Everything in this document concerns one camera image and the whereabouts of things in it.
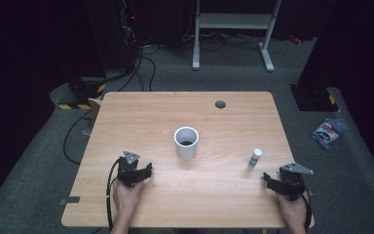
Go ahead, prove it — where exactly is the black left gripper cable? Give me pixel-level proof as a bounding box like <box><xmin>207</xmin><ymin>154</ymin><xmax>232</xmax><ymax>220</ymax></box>
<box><xmin>105</xmin><ymin>157</ymin><xmax>124</xmax><ymax>232</ymax></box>

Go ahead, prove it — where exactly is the person's left hand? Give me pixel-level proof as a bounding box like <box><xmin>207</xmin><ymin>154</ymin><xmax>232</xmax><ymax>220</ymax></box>
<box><xmin>111</xmin><ymin>177</ymin><xmax>144</xmax><ymax>218</ymax></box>

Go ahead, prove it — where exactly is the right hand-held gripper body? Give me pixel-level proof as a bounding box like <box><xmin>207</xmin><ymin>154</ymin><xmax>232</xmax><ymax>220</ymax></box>
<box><xmin>279</xmin><ymin>162</ymin><xmax>315</xmax><ymax>202</ymax></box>

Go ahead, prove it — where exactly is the dark equipment rack with wires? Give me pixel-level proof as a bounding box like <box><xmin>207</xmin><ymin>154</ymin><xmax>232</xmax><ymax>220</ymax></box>
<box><xmin>86</xmin><ymin>0</ymin><xmax>143</xmax><ymax>73</ymax></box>

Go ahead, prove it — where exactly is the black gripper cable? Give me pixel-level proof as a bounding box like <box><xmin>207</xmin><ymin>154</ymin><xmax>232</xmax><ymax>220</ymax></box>
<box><xmin>105</xmin><ymin>157</ymin><xmax>124</xmax><ymax>232</ymax></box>
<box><xmin>301</xmin><ymin>190</ymin><xmax>314</xmax><ymax>234</ymax></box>

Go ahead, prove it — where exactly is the white cup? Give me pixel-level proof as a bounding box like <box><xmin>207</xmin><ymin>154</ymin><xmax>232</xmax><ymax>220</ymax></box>
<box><xmin>173</xmin><ymin>126</ymin><xmax>200</xmax><ymax>161</ymax></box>

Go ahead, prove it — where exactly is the person's right hand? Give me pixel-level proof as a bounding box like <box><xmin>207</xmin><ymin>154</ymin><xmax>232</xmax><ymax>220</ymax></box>
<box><xmin>277</xmin><ymin>189</ymin><xmax>310</xmax><ymax>226</ymax></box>

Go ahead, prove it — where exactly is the brown cardboard piece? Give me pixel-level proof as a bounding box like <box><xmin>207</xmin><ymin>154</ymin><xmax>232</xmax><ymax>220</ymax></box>
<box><xmin>88</xmin><ymin>97</ymin><xmax>103</xmax><ymax>115</ymax></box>

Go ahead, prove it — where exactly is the white and green glue stick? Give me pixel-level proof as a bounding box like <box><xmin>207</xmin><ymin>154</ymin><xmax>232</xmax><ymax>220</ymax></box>
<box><xmin>247</xmin><ymin>148</ymin><xmax>263</xmax><ymax>170</ymax></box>

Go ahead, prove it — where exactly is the black stand base striped edge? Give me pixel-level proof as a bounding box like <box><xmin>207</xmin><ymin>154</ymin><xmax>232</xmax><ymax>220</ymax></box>
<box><xmin>49</xmin><ymin>76</ymin><xmax>107</xmax><ymax>111</ymax></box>
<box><xmin>289</xmin><ymin>83</ymin><xmax>341</xmax><ymax>113</ymax></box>

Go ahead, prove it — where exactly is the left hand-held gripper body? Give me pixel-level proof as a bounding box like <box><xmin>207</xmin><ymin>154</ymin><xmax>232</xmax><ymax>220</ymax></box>
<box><xmin>116</xmin><ymin>150</ymin><xmax>144</xmax><ymax>188</ymax></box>

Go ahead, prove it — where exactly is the blue and white snack packet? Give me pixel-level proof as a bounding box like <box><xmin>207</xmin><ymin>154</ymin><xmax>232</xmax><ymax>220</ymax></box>
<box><xmin>312</xmin><ymin>117</ymin><xmax>348</xmax><ymax>150</ymax></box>

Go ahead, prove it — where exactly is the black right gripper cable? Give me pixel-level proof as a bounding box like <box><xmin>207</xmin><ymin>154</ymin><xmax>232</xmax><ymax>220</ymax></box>
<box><xmin>301</xmin><ymin>190</ymin><xmax>314</xmax><ymax>234</ymax></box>

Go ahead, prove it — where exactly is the black floor cable bundle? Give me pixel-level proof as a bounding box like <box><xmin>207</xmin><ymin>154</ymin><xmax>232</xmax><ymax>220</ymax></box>
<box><xmin>116</xmin><ymin>43</ymin><xmax>162</xmax><ymax>93</ymax></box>

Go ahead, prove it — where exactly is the white metal stand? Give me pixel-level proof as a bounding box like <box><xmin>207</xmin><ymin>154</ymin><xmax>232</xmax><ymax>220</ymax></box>
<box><xmin>192</xmin><ymin>0</ymin><xmax>282</xmax><ymax>73</ymax></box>

